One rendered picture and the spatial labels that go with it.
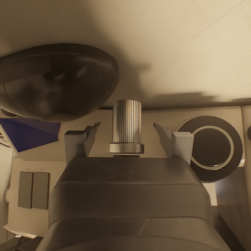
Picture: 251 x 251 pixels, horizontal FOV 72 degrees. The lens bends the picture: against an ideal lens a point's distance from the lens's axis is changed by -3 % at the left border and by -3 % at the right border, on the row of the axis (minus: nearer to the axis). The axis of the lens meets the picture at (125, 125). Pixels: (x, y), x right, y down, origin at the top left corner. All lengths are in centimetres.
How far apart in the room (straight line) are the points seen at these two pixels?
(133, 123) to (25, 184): 20
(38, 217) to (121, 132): 19
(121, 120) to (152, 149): 7
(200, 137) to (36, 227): 25
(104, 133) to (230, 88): 14
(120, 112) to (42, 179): 17
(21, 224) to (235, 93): 32
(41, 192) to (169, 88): 22
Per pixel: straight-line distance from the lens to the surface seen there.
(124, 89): 17
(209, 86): 17
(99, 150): 22
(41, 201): 28
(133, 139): 15
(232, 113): 23
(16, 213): 32
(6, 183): 77
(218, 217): 39
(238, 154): 19
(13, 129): 27
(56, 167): 27
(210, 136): 17
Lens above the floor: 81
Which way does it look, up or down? 9 degrees down
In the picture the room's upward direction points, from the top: 179 degrees counter-clockwise
